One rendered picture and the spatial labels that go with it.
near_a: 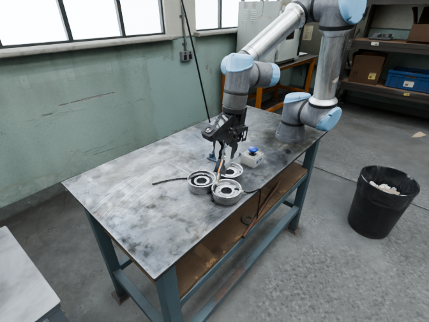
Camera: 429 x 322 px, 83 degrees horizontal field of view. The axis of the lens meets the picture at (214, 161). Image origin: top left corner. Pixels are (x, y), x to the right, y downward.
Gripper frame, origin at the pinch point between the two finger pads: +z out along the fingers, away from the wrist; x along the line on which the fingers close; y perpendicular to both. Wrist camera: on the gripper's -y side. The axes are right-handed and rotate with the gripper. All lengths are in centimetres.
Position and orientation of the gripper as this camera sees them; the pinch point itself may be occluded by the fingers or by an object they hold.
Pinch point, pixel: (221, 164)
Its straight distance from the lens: 84.4
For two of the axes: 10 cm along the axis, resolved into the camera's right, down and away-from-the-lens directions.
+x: -7.3, -3.8, 5.7
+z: -1.1, 8.9, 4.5
